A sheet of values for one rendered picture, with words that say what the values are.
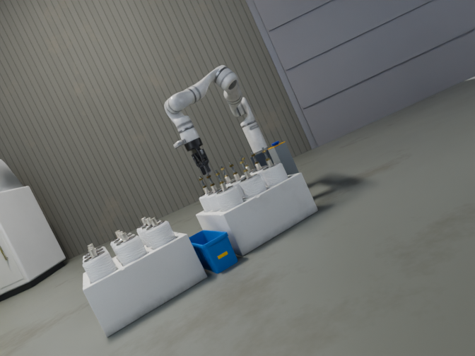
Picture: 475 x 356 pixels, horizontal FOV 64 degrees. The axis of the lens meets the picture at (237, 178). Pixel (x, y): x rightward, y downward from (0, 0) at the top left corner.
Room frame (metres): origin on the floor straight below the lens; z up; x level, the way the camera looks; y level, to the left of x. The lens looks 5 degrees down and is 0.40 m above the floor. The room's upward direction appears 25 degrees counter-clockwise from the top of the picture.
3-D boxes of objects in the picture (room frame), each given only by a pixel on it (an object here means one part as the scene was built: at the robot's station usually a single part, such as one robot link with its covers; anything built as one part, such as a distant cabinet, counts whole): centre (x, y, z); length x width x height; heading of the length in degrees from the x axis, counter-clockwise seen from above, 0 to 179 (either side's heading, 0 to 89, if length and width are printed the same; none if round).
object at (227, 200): (1.54, 0.07, 0.16); 0.10 x 0.10 x 0.18
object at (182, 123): (1.66, 0.12, 0.62); 0.09 x 0.07 x 0.15; 36
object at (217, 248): (1.52, 0.23, 0.06); 0.30 x 0.11 x 0.12; 23
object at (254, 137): (2.23, -0.19, 0.39); 0.09 x 0.09 x 0.17; 84
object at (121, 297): (1.49, 0.51, 0.09); 0.39 x 0.39 x 0.18; 22
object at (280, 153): (1.87, -0.24, 0.16); 0.07 x 0.07 x 0.31; 22
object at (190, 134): (1.64, 0.13, 0.52); 0.11 x 0.09 x 0.06; 110
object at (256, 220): (1.69, 0.00, 0.09); 0.39 x 0.39 x 0.18; 22
